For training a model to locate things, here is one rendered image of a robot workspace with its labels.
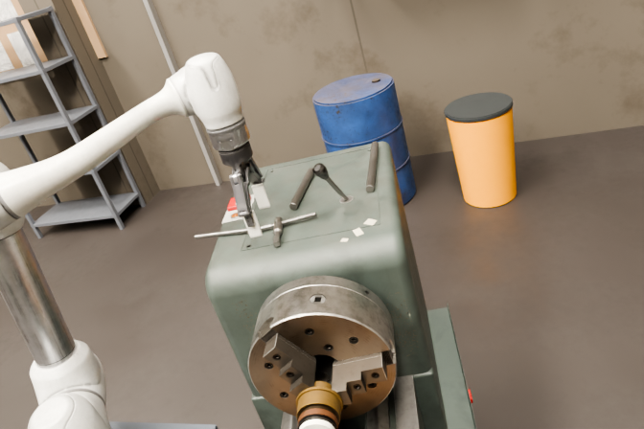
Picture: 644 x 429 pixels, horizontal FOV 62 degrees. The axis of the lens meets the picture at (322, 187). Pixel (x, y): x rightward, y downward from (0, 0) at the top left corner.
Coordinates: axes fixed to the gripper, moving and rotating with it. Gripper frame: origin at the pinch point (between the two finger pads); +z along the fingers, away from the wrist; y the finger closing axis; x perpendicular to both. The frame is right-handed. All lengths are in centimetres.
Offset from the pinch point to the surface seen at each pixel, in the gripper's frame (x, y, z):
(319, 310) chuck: 15.6, 31.0, 6.5
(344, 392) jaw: 17.6, 39.8, 19.9
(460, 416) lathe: 38, 4, 76
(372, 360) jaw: 23.5, 33.6, 19.1
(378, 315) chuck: 25.9, 26.0, 14.4
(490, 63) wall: 110, -279, 64
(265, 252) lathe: 1.7, 9.5, 4.3
